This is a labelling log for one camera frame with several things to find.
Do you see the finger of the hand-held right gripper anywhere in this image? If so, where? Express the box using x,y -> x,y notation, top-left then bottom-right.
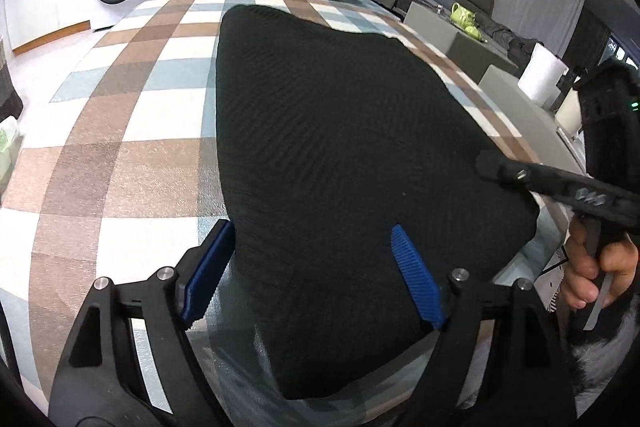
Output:
475,150 -> 640,228

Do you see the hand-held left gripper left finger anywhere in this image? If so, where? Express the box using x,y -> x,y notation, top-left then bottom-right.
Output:
47,219 -> 236,427

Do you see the white cylinder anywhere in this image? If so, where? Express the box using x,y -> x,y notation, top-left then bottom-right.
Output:
555,88 -> 583,138

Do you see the checkered blanket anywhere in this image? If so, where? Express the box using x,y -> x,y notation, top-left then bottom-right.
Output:
0,0 -> 591,427

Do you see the black knit sweater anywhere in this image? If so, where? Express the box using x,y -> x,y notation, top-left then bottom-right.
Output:
215,5 -> 540,400

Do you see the white paper roll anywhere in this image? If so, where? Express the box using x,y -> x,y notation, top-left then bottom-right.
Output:
517,43 -> 568,105

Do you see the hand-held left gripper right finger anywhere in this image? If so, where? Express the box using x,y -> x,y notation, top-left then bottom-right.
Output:
390,224 -> 576,427

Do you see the white plastic bag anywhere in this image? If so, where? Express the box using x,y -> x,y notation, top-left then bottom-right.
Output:
0,116 -> 23,188

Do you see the low grey cabinet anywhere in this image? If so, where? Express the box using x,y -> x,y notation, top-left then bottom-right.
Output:
404,2 -> 518,75

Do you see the person's right hand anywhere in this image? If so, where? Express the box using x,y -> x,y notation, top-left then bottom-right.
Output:
562,217 -> 640,310

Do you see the zigzag patterned rug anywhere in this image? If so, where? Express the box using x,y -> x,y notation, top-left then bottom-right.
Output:
542,252 -> 568,313

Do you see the dark clothes pile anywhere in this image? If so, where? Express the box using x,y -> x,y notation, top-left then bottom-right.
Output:
480,17 -> 538,58

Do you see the green teapot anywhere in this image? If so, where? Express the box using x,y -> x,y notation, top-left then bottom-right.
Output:
450,3 -> 483,42

